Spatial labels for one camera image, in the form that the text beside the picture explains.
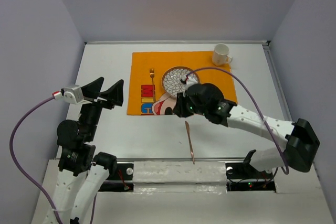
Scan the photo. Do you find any white cup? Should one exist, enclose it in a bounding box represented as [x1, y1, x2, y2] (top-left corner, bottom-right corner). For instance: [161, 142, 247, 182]
[212, 43, 233, 66]

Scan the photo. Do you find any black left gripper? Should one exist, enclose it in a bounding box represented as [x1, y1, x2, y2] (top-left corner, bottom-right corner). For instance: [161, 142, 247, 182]
[79, 76, 124, 140]

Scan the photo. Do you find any orange cartoon mouse cloth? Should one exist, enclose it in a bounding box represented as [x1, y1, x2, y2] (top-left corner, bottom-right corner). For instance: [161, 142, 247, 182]
[127, 50, 238, 116]

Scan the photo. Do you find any floral patterned ceramic plate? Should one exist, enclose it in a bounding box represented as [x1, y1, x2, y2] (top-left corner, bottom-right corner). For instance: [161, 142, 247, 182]
[161, 66, 192, 99]

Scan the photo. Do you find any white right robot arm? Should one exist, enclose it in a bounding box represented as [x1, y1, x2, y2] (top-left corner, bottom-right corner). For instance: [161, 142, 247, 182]
[173, 83, 320, 178]

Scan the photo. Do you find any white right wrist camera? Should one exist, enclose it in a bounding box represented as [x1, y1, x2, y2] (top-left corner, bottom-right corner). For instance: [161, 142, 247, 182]
[181, 76, 198, 91]

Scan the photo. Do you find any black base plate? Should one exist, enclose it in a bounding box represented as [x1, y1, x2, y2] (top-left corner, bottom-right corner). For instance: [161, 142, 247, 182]
[226, 163, 276, 192]
[99, 163, 134, 193]

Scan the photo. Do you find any copper fork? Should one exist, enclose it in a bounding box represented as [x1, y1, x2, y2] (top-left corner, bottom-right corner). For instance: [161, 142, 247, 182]
[149, 68, 155, 96]

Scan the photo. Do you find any copper knife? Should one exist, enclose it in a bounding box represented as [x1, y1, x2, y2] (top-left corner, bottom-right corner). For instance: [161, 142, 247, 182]
[185, 121, 195, 165]

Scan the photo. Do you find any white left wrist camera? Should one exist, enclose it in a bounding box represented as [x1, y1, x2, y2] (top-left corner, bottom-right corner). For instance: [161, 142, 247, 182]
[52, 85, 91, 105]

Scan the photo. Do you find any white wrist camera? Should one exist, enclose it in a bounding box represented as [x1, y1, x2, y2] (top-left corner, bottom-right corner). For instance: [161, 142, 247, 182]
[52, 85, 91, 105]
[181, 76, 198, 91]

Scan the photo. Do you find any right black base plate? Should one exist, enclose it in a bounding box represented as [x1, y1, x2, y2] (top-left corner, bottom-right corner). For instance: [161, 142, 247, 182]
[226, 163, 276, 192]

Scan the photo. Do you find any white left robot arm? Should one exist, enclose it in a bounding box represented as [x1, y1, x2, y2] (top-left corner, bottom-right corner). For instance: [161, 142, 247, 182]
[43, 77, 124, 223]

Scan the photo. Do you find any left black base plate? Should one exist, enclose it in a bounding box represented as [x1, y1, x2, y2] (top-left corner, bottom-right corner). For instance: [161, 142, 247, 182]
[99, 163, 134, 193]

